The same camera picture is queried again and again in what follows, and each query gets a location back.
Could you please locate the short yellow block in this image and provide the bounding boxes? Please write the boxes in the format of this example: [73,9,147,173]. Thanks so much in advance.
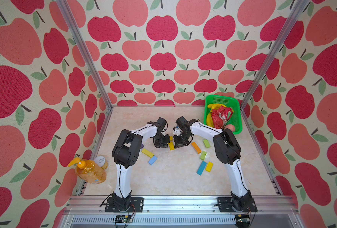
[168,141,175,151]

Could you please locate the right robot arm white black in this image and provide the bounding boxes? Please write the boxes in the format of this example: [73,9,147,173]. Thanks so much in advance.
[173,117,257,213]

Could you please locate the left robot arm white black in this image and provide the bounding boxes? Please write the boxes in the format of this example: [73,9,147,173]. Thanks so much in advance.
[112,117,170,211]

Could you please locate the orange block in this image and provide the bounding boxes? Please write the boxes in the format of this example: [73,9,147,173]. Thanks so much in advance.
[191,142,202,154]

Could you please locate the yellow-green long block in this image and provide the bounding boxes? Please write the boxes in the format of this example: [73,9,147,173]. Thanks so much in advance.
[141,148,155,158]

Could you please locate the light blue block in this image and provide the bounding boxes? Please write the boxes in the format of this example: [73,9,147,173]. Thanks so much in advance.
[148,155,158,165]

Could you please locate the green block upper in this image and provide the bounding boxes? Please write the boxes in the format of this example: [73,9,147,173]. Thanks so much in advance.
[203,139,211,148]

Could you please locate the green block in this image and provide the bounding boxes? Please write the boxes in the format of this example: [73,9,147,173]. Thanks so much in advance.
[200,151,207,161]
[203,139,211,148]

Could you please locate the green block lower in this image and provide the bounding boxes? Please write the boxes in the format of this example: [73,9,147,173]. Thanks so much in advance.
[200,151,207,161]

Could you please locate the cyan long block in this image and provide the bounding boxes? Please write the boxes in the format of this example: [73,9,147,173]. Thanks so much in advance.
[197,161,207,175]

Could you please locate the yellow block right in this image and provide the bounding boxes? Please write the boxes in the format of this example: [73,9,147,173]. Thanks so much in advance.
[205,162,213,173]

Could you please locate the red snack bag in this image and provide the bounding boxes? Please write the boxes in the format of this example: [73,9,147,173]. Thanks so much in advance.
[210,105,234,130]

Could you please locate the bananas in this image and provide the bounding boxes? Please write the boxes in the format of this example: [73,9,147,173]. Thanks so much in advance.
[206,103,235,129]

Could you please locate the peach fruit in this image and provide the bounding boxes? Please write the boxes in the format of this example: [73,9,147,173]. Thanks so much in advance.
[224,124,236,132]

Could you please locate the green plastic basket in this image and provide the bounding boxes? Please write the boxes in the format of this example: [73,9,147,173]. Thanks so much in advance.
[204,95,243,135]

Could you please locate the orange soap bottle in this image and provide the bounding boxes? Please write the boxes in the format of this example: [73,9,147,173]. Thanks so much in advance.
[68,157,106,184]

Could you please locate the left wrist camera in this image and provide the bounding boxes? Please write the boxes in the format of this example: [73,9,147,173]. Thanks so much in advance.
[156,117,168,133]

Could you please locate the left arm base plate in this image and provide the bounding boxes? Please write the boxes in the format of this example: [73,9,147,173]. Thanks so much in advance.
[105,197,144,213]

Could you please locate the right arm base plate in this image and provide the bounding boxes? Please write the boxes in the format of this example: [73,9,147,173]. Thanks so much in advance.
[214,197,258,213]

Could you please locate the aluminium front rail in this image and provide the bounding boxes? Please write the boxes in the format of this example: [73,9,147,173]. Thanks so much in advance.
[56,196,305,228]

